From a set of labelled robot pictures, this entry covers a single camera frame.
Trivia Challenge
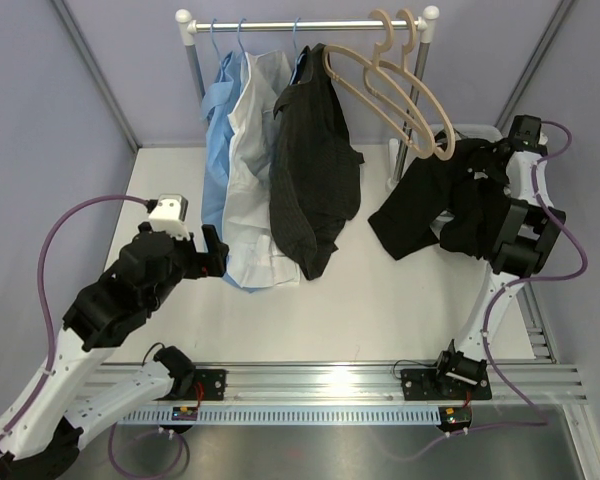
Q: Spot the wooden hanger of checkered shirt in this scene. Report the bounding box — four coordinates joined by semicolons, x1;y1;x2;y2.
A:
363;9;455;161

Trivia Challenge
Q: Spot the wooden hanger of black shirt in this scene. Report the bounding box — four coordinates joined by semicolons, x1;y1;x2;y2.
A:
322;9;436;158

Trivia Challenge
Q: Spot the black shirt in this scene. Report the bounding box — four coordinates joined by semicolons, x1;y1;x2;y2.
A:
368;138;514;260

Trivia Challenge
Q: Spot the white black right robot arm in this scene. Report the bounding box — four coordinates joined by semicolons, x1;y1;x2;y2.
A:
432;115;566;400

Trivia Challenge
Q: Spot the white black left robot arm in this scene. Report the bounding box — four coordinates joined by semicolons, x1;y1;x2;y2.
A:
0;224;229;479

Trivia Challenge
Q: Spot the white shirt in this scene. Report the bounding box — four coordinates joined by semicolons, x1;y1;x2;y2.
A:
222;50;300;290

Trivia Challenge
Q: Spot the dark pinstriped shirt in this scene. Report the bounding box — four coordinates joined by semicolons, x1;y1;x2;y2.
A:
269;43;364;281

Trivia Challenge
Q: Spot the light blue shirt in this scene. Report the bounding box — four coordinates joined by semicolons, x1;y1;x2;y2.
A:
199;51;246;281

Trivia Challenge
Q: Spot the metal clothes rack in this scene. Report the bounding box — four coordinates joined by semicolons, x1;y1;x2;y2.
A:
175;5;447;187

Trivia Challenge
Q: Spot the white plastic basket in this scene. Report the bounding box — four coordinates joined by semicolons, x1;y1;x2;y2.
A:
432;124;503;230

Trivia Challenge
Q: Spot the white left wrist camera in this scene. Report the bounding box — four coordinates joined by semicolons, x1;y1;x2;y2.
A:
148;194;189;241

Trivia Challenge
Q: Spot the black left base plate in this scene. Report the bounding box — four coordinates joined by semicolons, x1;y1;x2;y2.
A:
175;368;228;402

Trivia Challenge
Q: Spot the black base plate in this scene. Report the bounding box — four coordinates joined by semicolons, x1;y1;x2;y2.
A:
399;368;493;401
175;368;228;402

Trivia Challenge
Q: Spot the aluminium mounting rail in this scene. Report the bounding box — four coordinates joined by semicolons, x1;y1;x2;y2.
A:
217;362;587;405

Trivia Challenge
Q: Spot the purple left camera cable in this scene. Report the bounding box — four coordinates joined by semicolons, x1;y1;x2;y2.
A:
0;194;154;475

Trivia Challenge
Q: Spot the white slotted cable duct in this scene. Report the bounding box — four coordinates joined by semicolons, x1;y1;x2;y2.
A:
119;405;441;426

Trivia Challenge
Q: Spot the blue wire hanger left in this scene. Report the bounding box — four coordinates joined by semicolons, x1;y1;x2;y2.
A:
209;18;224;68

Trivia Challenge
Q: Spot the blue wire hanger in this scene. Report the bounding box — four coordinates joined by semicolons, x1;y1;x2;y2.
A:
236;17;247;57
209;18;224;68
292;17;301;66

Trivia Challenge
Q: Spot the blue wire hanger middle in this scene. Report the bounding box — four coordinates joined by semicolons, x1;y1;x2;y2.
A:
236;17;247;57

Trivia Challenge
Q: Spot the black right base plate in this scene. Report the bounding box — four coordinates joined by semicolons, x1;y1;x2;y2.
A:
399;368;493;401

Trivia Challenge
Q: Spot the blue wire hanger right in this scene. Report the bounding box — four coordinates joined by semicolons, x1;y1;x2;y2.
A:
292;17;301;66

